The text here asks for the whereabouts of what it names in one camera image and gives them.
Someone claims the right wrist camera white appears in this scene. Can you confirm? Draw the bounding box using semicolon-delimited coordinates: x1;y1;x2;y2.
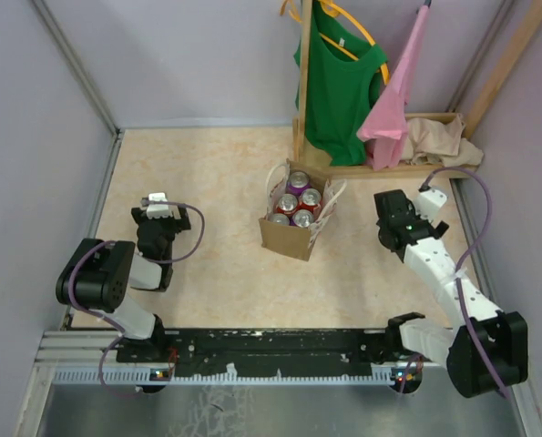
413;186;448;223

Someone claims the wooden beam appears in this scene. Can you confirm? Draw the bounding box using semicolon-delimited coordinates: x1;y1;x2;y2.
464;1;542;138

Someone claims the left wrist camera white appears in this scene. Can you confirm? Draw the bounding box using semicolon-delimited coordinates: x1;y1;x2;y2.
141;192;173;219

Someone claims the silver top soda can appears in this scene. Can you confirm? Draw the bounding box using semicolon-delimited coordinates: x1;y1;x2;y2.
268;213;291;226

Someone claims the pink t-shirt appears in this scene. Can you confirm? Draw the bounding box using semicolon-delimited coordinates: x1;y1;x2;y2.
356;1;431;171

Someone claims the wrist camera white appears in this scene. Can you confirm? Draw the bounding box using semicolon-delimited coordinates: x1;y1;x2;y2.
141;192;173;219
413;186;448;223

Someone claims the beige crumpled cloth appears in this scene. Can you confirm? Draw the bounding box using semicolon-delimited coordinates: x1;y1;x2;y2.
401;114;484;167

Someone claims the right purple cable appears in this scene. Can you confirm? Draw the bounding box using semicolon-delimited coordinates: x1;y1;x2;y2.
397;167;512;401

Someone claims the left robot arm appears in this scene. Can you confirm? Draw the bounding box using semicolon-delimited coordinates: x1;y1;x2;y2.
56;201;191;361

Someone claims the wooden clothes rack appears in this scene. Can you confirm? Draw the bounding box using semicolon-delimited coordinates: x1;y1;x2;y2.
294;3;458;176

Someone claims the purple soda can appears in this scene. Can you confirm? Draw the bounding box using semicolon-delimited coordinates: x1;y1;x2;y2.
285;171;311;198
291;209;315;229

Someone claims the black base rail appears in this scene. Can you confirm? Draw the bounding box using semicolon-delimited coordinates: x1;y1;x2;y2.
117;328;413;378

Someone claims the yellow hanger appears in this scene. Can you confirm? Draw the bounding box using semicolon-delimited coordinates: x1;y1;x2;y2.
279;0;390;85

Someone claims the purple cable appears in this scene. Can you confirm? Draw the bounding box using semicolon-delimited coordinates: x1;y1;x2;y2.
397;167;512;401
67;199;206;400

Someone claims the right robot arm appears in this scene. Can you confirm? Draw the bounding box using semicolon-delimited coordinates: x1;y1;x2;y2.
374;188;528;398

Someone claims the red soda can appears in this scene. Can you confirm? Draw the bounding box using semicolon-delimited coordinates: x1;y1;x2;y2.
275;193;299;217
299;188;322;219

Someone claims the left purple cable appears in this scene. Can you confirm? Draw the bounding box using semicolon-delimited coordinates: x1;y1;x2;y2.
67;199;206;400

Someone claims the green t-shirt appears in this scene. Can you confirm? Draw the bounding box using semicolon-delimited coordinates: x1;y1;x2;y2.
305;1;387;166

